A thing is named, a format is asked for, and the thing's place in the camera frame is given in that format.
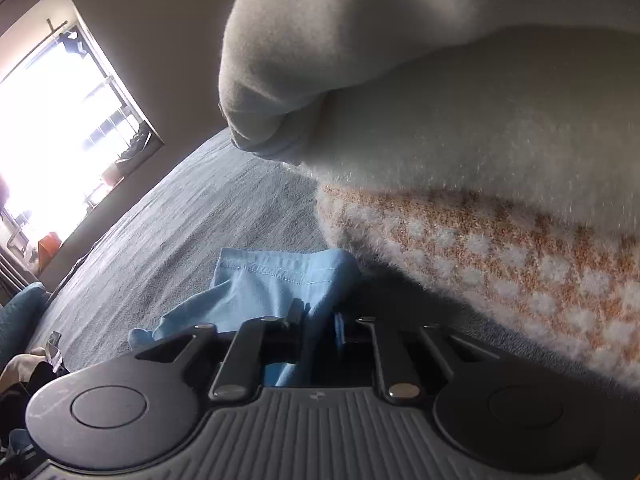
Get grey bed sheet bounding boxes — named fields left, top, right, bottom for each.
left=25, top=127, right=640, bottom=396

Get dark shoes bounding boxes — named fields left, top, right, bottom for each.
left=120, top=122, right=153, bottom=161

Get bright window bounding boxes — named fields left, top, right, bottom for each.
left=0, top=0, right=166, bottom=256

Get folded pink knit blanket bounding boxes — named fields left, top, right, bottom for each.
left=315, top=182, right=640, bottom=391

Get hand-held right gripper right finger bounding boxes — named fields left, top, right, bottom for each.
left=335, top=312, right=501, bottom=403

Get folded white blanket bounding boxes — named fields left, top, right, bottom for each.
left=218, top=0, right=640, bottom=233

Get orange item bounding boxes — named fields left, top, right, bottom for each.
left=39, top=232, right=62, bottom=263

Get light blue shirt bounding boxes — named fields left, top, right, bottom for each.
left=127, top=247, right=363, bottom=388

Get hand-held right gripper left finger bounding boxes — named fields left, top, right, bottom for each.
left=135, top=300, right=303, bottom=402

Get black garment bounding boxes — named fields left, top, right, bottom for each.
left=0, top=362, right=68, bottom=441

